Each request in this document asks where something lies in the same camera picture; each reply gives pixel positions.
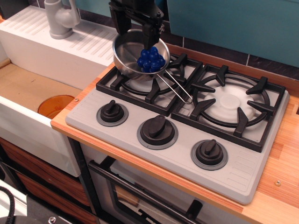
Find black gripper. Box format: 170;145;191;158
109;0;164;50

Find stainless steel pan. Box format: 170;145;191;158
112;29;193;104

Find blue toy blueberry cluster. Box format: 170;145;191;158
136;46;166;73

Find black left stove knob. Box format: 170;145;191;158
96;100;129;127

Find black stove knob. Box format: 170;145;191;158
191;139;228;171
137;115;178;150
96;100;129;127

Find black middle stove knob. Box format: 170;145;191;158
137;115;178;150

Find grey toy stove top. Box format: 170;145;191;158
64;44;291;205

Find black right stove knob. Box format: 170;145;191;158
191;139;228;171

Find black left burner grate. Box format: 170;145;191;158
96;53;203;116

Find black burner grate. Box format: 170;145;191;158
171;64;289;153
96;53;203;116

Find grey toy faucet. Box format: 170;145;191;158
44;0;80;39

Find white toy sink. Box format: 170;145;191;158
0;6;117;177

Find orange plastic bowl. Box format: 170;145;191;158
37;95;74;119

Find black right burner grate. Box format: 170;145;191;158
171;64;289;153

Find wooden drawer cabinet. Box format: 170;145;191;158
0;139;99;224

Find oven door with handle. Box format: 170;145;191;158
88;156;240;224

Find black braided cable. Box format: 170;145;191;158
0;186;16;224

